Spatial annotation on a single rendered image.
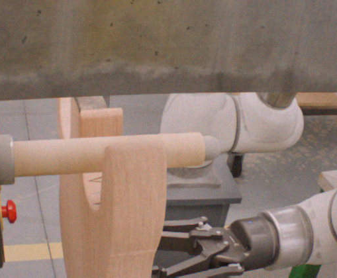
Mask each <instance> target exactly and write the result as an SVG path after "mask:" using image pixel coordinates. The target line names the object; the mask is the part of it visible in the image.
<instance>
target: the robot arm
mask: <svg viewBox="0 0 337 278"><path fill-rule="evenodd" d="M296 94H297V93H291V92H284V93H266V92H259V93H240V95H226V93H178V94H170V95H169V97H168V100H167V102H166V105H165V107H164V111H163V115H162V122H161V127H160V134H175V133H188V132H200V133H201V134H202V136H212V137H214V138H216V139H217V140H218V141H219V142H220V155H221V154H224V153H226V152H236V153H270V152H279V151H282V150H285V149H286V148H289V147H291V146H292V145H293V144H295V143H296V142H297V141H298V140H299V138H300V137H301V133H302V131H303V114H302V112H301V110H300V107H299V106H298V104H297V100H296V98H295V96H296ZM335 94H336V95H337V93H335ZM221 185H222V180H221V179H220V178H219V177H218V175H217V173H216V171H215V169H214V167H213V161H205V162H203V164H202V165H200V166H192V167H175V168H167V189H169V188H181V187H208V188H213V189H214V188H220V187H221ZM196 239H197V243H196V246H195V240H196ZM157 250H162V251H171V252H187V253H188V254H189V255H197V256H195V257H193V258H191V259H189V260H187V261H183V262H181V263H179V264H177V265H174V266H171V267H169V268H167V269H164V268H162V266H160V268H158V266H157V265H155V266H152V272H151V278H243V274H244V271H251V270H255V269H265V270H266V271H275V270H279V269H285V268H288V267H296V266H300V265H304V264H311V265H312V264H313V265H320V264H322V263H333V262H337V189H333V190H331V191H327V192H324V193H319V194H317V195H314V196H312V197H311V198H309V199H306V200H304V201H303V202H301V203H299V204H296V205H289V206H286V207H281V208H271V209H267V210H263V211H261V212H260V213H258V214H257V215H256V216H253V217H251V218H242V219H237V220H235V221H233V222H232V224H231V225H230V226H228V227H226V228H217V227H215V228H212V227H211V226H209V225H208V224H207V217H206V216H200V217H197V218H194V219H189V220H169V221H164V225H163V232H162V236H161V239H160V243H159V245H158V247H157Z"/></svg>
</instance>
